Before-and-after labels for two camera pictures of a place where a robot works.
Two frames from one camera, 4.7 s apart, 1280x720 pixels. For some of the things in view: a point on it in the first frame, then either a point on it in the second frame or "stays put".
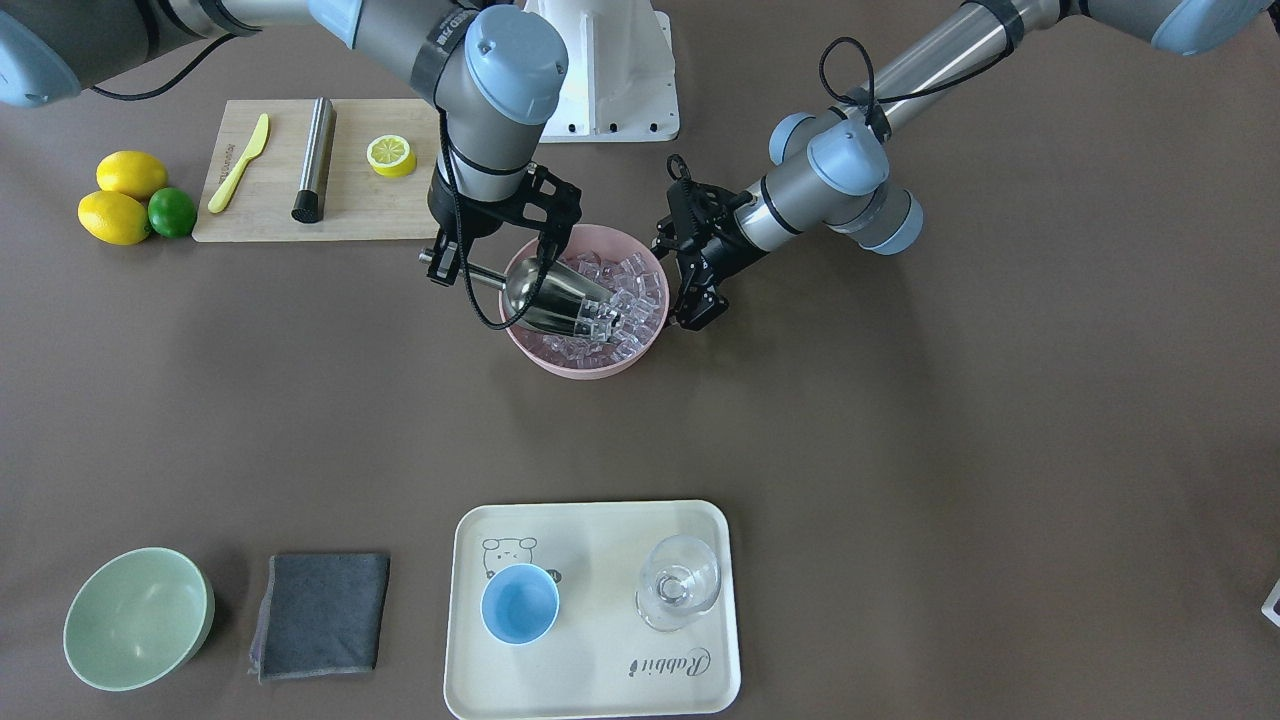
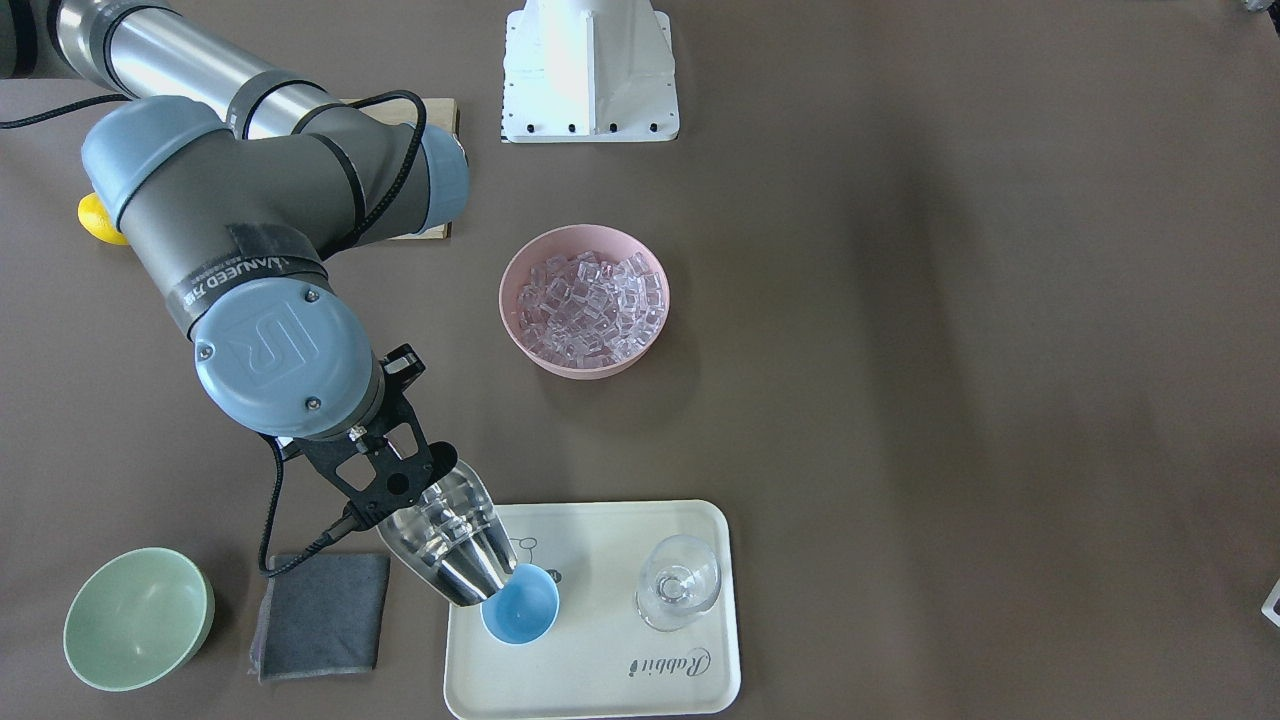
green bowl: x=140 y=619 stays put
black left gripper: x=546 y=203 → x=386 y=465
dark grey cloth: x=321 y=614 stays put
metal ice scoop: x=545 y=292 → x=455 y=541
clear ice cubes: x=614 y=327 stays put
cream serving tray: x=599 y=660 stays put
